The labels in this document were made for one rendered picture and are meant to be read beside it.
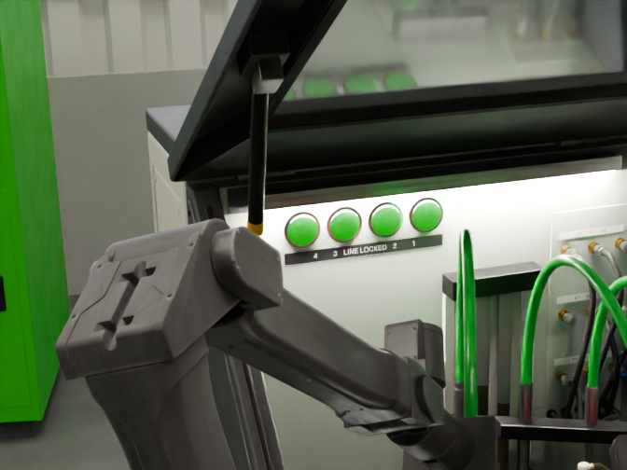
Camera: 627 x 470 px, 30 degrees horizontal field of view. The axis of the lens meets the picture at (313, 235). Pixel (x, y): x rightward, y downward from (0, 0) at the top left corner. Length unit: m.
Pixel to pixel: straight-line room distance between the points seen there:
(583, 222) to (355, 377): 0.85
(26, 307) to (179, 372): 3.26
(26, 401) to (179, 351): 3.39
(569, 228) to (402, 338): 0.63
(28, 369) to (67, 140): 1.52
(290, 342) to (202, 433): 0.16
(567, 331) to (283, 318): 0.99
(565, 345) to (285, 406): 0.44
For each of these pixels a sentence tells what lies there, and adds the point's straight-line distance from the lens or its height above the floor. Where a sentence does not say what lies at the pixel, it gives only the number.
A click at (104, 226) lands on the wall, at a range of 5.35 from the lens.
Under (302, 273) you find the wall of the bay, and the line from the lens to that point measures 1.60.
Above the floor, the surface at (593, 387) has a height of 1.16.
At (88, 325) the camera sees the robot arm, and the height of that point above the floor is 1.59.
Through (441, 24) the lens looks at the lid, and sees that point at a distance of 1.21.
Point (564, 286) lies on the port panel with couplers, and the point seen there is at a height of 1.24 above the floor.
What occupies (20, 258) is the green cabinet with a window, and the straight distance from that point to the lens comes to 3.88.
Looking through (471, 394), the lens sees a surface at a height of 1.31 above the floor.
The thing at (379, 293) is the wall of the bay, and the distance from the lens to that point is 1.65.
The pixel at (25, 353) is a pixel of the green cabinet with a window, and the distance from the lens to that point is 4.00.
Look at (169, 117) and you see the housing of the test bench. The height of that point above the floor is 1.50.
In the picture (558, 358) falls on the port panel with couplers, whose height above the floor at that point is 1.13.
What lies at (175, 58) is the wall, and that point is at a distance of 5.21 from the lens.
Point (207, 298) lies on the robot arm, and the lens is 0.72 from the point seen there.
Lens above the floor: 1.85
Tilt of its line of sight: 18 degrees down
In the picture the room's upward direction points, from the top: 2 degrees counter-clockwise
